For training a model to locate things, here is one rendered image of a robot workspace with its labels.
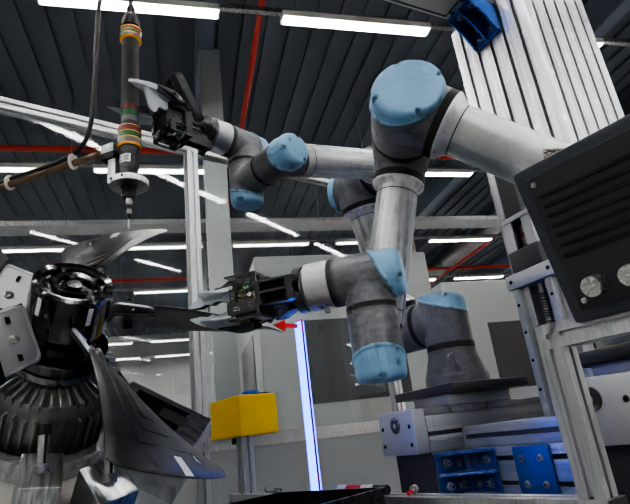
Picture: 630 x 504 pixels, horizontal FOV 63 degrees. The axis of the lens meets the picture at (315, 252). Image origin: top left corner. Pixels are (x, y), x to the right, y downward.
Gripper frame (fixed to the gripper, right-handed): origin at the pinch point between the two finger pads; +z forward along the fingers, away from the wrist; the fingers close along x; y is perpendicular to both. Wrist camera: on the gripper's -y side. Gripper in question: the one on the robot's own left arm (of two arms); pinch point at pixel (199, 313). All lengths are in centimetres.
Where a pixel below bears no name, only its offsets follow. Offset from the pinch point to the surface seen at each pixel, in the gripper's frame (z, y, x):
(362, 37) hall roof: 14, -538, -423
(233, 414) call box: 12.5, -33.8, 18.3
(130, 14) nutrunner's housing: 10, -1, -65
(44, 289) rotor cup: 14.0, 19.1, -4.5
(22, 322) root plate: 18.2, 19.0, -0.5
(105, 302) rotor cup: 8.6, 13.0, -2.2
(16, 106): 76, -36, -82
